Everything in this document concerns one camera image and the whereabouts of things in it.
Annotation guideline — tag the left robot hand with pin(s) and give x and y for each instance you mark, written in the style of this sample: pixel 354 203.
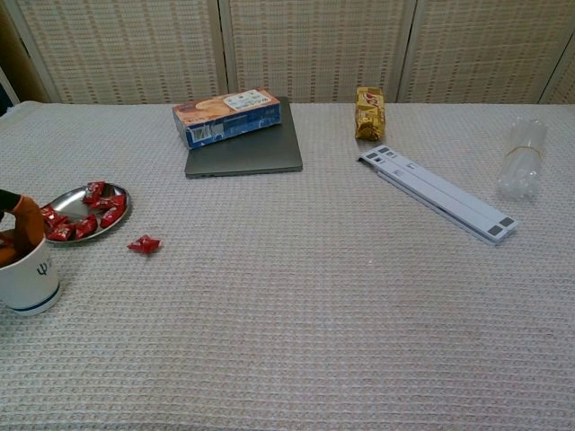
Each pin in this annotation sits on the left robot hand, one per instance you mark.
pixel 31 220

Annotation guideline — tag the white flat remote strip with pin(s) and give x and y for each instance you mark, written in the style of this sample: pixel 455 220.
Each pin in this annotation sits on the white flat remote strip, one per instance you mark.
pixel 440 193

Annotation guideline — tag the white woven tablecloth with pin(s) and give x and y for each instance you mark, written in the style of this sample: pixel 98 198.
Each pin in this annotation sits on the white woven tablecloth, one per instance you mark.
pixel 314 314

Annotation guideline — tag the woven folding screen panel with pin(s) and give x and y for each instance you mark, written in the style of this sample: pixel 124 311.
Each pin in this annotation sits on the woven folding screen panel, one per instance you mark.
pixel 314 45
pixel 485 45
pixel 566 85
pixel 126 45

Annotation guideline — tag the gold snack packet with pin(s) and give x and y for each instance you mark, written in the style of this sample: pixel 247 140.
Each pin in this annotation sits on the gold snack packet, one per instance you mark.
pixel 370 116

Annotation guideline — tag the round metal plate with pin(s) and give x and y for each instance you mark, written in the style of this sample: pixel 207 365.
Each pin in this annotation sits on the round metal plate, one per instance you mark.
pixel 72 199

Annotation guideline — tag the white paper cup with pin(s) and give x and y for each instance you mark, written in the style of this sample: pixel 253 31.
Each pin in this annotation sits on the white paper cup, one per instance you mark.
pixel 31 287

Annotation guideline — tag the orange and blue biscuit box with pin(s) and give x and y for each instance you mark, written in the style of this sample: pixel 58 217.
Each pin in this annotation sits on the orange and blue biscuit box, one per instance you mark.
pixel 233 116

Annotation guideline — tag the brown wooden screen frame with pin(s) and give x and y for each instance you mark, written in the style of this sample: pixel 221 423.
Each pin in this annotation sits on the brown wooden screen frame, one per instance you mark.
pixel 18 58

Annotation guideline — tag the red candy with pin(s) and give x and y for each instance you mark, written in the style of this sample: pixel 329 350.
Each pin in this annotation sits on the red candy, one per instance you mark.
pixel 144 244

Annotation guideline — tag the heap of red candies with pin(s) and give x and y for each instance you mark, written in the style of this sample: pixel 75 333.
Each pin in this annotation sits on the heap of red candies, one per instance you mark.
pixel 110 211

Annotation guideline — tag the clear plastic tube bundle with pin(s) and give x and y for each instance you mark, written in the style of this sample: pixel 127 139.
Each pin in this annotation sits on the clear plastic tube bundle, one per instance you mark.
pixel 523 175

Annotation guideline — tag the grey closed laptop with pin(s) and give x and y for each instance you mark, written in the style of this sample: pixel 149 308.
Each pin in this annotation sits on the grey closed laptop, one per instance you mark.
pixel 260 152

